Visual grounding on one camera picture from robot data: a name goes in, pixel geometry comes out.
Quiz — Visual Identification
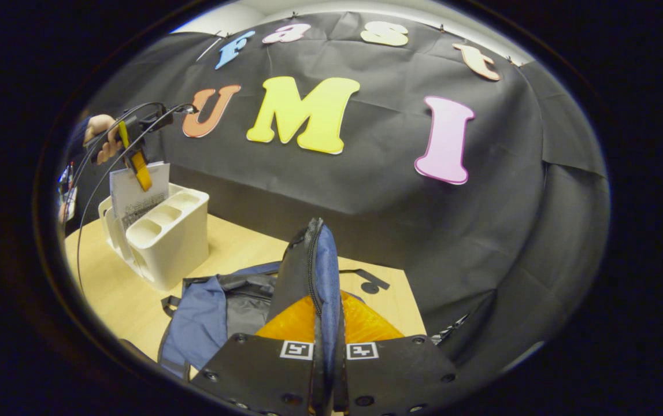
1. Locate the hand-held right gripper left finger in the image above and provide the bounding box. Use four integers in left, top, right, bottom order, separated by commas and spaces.
191, 296, 316, 416

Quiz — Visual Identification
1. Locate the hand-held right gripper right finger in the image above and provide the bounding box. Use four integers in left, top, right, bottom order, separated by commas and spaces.
336, 292, 459, 416

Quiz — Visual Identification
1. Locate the white cover book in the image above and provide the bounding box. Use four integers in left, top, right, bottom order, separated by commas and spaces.
110, 162, 171, 231

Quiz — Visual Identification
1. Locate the blue schoolbag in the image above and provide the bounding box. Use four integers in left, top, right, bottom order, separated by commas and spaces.
158, 218, 391, 382

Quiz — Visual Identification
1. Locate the white plastic bookshelf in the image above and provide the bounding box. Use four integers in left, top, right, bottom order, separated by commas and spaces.
98, 183, 210, 291

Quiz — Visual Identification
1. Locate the lit screen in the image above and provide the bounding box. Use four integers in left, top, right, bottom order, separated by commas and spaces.
58, 162, 77, 223

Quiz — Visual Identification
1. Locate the black cable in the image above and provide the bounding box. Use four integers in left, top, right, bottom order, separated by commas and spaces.
76, 104, 193, 295
67, 102, 164, 204

